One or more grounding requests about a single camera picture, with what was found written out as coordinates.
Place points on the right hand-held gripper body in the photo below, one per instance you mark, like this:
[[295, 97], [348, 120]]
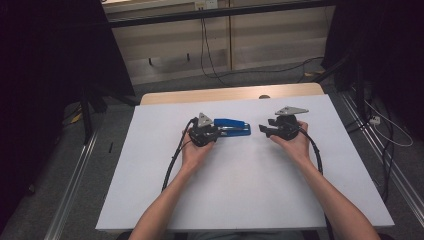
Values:
[[286, 128]]

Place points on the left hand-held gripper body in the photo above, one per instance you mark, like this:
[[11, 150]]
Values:
[[201, 135]]

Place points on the blue stapler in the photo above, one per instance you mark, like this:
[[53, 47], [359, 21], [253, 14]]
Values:
[[235, 128]]

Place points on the person's right hand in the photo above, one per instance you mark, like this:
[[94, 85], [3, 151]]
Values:
[[298, 146]]

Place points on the person's left hand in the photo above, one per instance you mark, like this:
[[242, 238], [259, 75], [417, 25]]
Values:
[[195, 156]]

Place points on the dark table grommet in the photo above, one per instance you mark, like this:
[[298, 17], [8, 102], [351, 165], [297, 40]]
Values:
[[264, 97]]

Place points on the light wooden table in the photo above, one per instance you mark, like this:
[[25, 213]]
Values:
[[216, 94]]

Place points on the white table cover sheet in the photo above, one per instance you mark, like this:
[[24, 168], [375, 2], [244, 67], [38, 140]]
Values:
[[240, 186]]

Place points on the yellow floor tape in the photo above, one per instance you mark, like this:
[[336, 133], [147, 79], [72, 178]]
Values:
[[77, 118], [315, 72]]

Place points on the black metal stand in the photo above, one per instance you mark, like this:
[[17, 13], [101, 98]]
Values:
[[358, 86], [87, 113]]

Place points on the white plug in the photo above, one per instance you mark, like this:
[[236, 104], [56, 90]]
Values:
[[375, 120]]

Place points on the small black floor item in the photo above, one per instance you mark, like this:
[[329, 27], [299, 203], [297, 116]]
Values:
[[110, 147]]

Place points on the person's grey trousers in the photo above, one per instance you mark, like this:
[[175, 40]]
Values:
[[243, 236]]

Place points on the black horizontal bar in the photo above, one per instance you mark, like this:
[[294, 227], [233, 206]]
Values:
[[216, 13]]

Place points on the black curtain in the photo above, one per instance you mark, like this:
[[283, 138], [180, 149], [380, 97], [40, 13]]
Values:
[[386, 40], [40, 83]]

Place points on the black caster wheel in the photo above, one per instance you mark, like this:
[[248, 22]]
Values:
[[31, 190]]

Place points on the aluminium floor rail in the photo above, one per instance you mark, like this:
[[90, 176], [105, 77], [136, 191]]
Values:
[[380, 146], [71, 190]]

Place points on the white wall socket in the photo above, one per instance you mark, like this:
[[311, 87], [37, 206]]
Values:
[[206, 4]]

